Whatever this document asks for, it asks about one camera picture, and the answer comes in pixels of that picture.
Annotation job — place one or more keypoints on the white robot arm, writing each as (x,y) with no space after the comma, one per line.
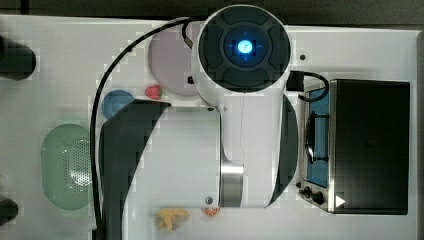
(236,147)

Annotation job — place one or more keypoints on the green oval strainer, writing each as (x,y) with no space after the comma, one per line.
(66,167)

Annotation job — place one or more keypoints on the red toy strawberry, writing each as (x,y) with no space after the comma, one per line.
(154,92)

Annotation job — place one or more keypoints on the pink round plate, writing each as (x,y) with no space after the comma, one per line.
(169,59)

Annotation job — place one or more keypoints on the toy orange slice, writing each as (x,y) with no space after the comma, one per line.
(211,212)

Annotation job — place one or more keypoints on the blue bowl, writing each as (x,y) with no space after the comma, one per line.
(114,101)

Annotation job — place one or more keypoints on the yellow toy banana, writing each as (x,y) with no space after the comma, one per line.
(166,217)

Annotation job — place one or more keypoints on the black toaster oven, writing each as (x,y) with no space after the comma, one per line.
(356,147)

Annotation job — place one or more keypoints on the black utensil holder cup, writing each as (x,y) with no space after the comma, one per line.
(17,61)

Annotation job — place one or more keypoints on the black cylinder lower left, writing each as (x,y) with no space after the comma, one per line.
(8,210)

